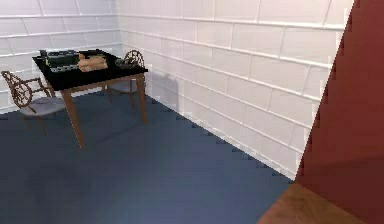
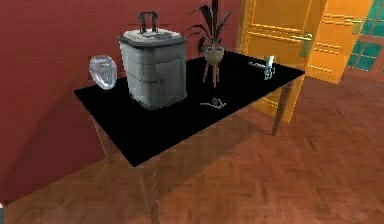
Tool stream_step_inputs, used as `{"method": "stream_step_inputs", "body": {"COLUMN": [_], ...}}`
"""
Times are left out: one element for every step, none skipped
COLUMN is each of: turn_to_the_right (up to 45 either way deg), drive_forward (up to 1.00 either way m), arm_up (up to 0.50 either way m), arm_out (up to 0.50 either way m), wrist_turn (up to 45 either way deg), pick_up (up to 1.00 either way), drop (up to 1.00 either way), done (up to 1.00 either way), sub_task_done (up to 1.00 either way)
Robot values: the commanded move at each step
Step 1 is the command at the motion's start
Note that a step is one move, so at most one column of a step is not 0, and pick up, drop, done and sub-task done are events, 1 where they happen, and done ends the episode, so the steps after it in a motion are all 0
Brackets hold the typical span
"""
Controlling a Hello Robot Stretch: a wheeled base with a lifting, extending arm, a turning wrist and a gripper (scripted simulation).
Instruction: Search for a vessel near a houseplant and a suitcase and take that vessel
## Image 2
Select brass lever door handle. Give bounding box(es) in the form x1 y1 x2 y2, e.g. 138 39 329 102
289 32 314 58
344 17 364 36

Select grey suitcase with black handle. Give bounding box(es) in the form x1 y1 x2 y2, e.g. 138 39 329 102
117 11 188 110

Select teal paned window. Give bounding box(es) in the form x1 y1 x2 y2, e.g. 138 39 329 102
346 0 384 72

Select orange panelled room door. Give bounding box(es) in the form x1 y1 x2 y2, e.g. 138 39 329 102
237 0 328 125
304 0 375 85

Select small grey keys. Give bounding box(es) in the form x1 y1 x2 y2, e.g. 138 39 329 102
199 97 227 110

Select clear glass vessel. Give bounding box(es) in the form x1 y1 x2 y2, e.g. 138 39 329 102
88 55 118 91

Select black table with brown legs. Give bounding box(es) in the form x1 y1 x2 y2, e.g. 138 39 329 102
73 50 306 224

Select dark houseplant in grey pot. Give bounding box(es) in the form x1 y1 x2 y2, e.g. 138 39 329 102
182 0 233 89

